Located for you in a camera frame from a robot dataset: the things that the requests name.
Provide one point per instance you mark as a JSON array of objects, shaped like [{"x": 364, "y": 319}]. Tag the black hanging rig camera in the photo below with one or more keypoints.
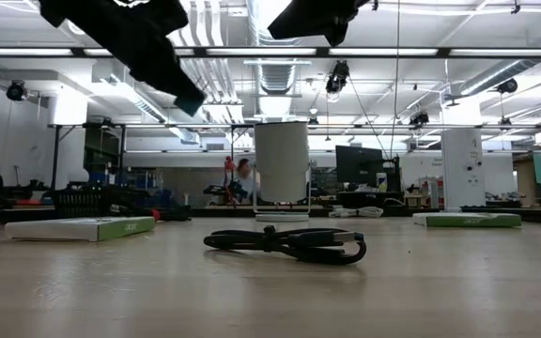
[{"x": 338, "y": 75}]

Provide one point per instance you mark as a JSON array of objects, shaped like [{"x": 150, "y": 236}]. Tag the black storage tray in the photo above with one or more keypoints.
[{"x": 82, "y": 204}]

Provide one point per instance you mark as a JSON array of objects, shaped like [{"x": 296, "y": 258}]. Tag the red stand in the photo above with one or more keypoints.
[{"x": 228, "y": 169}]

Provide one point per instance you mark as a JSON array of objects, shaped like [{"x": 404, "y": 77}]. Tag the black computer monitor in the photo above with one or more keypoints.
[{"x": 360, "y": 164}]

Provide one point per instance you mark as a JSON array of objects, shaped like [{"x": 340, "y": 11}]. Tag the beige cabinet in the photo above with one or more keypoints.
[{"x": 525, "y": 183}]

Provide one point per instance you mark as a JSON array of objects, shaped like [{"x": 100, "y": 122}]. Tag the black background robot arm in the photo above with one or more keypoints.
[{"x": 216, "y": 190}]

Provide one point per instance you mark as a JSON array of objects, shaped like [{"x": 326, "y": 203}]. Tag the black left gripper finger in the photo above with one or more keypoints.
[
  {"x": 158, "y": 77},
  {"x": 181, "y": 77}
]

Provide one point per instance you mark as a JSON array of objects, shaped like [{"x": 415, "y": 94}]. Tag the person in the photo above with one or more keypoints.
[{"x": 244, "y": 180}]

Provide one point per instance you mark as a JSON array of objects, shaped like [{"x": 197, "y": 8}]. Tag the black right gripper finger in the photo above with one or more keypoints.
[
  {"x": 305, "y": 14},
  {"x": 303, "y": 30}
]

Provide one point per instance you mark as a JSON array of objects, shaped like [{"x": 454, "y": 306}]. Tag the white pillar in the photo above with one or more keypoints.
[{"x": 463, "y": 164}]

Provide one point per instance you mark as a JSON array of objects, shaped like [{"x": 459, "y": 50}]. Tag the black shelf rack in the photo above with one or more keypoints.
[{"x": 103, "y": 150}]

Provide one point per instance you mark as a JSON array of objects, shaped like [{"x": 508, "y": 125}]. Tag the white and green box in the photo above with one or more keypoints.
[
  {"x": 468, "y": 220},
  {"x": 64, "y": 229}
]

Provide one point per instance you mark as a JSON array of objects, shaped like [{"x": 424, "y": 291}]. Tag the silver ventilation duct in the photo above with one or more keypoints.
[{"x": 277, "y": 75}]

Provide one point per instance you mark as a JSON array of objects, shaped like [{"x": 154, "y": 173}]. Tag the black aluminium table frame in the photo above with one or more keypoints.
[{"x": 233, "y": 213}]

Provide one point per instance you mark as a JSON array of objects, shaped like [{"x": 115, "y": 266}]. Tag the black overhead frame bar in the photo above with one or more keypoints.
[{"x": 251, "y": 52}]

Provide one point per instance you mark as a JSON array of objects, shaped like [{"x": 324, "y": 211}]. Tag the black ceiling spotlight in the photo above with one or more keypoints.
[
  {"x": 16, "y": 91},
  {"x": 419, "y": 118},
  {"x": 507, "y": 86}
]

